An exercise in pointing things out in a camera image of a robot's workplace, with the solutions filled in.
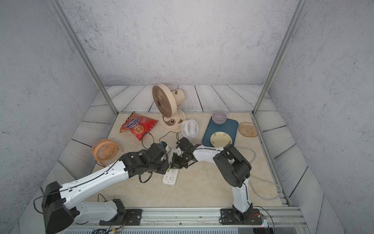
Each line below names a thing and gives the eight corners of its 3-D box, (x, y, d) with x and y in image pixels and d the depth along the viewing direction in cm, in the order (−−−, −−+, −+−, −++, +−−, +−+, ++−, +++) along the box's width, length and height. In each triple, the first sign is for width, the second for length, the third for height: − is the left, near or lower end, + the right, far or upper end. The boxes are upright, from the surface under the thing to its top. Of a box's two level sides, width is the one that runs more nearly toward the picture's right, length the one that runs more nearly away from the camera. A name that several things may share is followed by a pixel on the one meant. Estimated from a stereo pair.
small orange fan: (96, 159, 96) (85, 148, 86) (115, 145, 104) (107, 133, 94) (103, 167, 93) (92, 156, 83) (122, 151, 100) (114, 140, 90)
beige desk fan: (156, 131, 110) (146, 99, 87) (159, 113, 123) (152, 81, 100) (184, 131, 110) (182, 99, 87) (185, 113, 123) (183, 81, 100)
